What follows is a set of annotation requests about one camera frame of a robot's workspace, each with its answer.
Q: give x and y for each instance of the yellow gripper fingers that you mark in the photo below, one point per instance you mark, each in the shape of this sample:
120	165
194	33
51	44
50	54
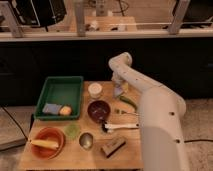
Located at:
124	87

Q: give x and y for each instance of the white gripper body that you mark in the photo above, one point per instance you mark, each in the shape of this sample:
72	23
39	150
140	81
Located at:
117	79

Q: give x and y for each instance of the grey towel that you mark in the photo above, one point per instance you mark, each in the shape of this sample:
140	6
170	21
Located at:
117	92

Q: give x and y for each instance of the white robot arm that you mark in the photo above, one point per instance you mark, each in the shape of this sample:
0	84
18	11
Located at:
160	110

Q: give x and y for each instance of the white paper cup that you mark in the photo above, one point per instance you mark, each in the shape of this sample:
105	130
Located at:
95	90

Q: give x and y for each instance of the small metal cup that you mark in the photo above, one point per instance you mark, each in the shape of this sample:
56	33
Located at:
86	141

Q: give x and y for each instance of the green chili pepper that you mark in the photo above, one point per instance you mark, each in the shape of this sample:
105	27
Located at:
128	101

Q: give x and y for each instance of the silver fork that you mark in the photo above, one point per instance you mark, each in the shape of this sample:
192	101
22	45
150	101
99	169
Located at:
118	111

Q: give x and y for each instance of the dark red bowl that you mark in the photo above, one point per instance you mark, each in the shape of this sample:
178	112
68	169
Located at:
99	111

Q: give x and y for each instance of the green plastic tray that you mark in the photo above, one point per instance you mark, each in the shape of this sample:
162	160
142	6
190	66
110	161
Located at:
60	90

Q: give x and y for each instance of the yellow orange fruit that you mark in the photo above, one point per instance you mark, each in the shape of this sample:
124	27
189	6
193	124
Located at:
65	111

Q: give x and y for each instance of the wooden block eraser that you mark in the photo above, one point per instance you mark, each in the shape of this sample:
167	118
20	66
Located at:
113	145

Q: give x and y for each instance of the green round lid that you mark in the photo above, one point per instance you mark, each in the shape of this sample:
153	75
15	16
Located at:
72	131

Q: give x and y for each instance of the blue sponge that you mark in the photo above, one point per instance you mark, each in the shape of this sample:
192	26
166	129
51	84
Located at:
51	109

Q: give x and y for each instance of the orange bowl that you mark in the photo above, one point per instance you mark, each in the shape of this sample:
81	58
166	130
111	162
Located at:
52	134

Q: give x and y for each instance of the yellow banana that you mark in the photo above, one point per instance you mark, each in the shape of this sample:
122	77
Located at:
45	143

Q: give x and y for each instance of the black monitor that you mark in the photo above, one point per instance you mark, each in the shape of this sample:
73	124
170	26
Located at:
38	13

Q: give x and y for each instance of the grey floor board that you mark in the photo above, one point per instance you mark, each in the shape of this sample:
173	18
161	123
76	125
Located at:
13	129

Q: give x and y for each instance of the white handled brush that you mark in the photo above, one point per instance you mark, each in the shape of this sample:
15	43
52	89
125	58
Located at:
106	127

